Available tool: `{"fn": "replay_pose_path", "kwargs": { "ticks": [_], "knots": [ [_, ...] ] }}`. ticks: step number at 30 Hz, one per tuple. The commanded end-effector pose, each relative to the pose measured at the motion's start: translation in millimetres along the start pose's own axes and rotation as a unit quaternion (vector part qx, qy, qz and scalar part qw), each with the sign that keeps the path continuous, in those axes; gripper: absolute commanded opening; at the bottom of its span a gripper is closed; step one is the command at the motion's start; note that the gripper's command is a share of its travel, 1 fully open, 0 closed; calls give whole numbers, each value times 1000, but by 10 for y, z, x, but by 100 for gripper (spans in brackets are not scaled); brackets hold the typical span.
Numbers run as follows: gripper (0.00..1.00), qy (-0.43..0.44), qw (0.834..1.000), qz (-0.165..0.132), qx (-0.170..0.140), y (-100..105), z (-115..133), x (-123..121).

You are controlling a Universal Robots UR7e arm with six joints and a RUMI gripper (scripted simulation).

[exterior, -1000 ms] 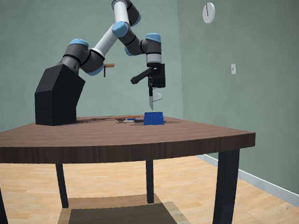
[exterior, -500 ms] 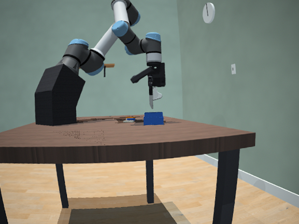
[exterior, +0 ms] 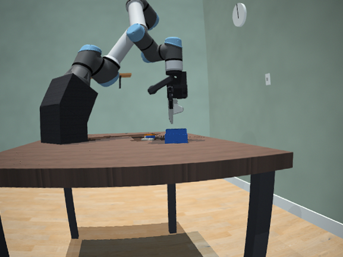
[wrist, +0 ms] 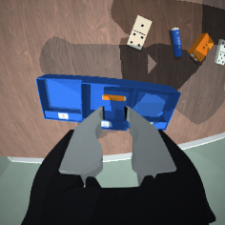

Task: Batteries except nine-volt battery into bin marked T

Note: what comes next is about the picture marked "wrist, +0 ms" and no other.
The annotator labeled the blue aa battery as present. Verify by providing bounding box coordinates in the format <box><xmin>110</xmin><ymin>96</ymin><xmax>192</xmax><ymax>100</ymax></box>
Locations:
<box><xmin>171</xmin><ymin>28</ymin><xmax>182</xmax><ymax>57</ymax></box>

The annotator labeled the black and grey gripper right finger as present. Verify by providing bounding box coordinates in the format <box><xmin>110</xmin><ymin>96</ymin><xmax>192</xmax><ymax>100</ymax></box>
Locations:
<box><xmin>124</xmin><ymin>106</ymin><xmax>215</xmax><ymax>223</ymax></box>

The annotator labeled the white domino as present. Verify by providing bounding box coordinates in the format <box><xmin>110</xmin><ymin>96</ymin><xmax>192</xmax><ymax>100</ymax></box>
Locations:
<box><xmin>215</xmin><ymin>39</ymin><xmax>225</xmax><ymax>65</ymax></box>
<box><xmin>127</xmin><ymin>15</ymin><xmax>152</xmax><ymax>50</ymax></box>

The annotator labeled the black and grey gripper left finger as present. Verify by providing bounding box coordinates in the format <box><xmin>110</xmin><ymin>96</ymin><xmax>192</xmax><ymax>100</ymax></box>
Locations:
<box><xmin>21</xmin><ymin>106</ymin><xmax>105</xmax><ymax>225</ymax></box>

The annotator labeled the blue rack of three bins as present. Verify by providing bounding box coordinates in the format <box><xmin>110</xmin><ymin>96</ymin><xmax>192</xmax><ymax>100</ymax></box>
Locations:
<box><xmin>36</xmin><ymin>74</ymin><xmax>181</xmax><ymax>131</ymax></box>

